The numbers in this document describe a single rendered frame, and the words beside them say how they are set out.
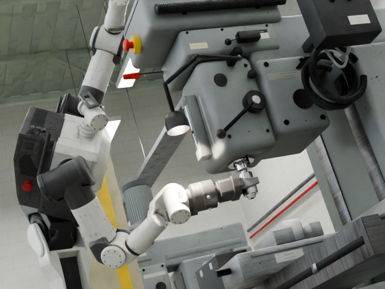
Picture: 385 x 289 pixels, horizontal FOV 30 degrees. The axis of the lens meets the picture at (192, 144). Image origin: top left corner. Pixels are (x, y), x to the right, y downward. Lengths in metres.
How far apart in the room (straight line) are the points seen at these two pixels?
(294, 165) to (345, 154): 8.16
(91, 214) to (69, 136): 0.30
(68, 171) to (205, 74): 0.51
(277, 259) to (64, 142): 0.82
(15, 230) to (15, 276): 0.72
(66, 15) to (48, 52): 1.00
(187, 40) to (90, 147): 0.47
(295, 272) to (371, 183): 0.60
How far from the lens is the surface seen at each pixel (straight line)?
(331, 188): 2.51
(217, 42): 2.28
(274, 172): 11.16
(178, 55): 2.28
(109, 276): 3.82
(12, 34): 10.66
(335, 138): 2.45
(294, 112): 2.25
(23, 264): 11.33
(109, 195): 3.95
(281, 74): 2.30
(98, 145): 2.38
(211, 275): 2.50
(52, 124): 2.43
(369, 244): 1.51
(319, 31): 2.15
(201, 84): 2.22
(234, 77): 2.25
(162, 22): 2.24
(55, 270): 2.51
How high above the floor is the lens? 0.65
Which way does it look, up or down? 20 degrees up
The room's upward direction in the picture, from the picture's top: 17 degrees counter-clockwise
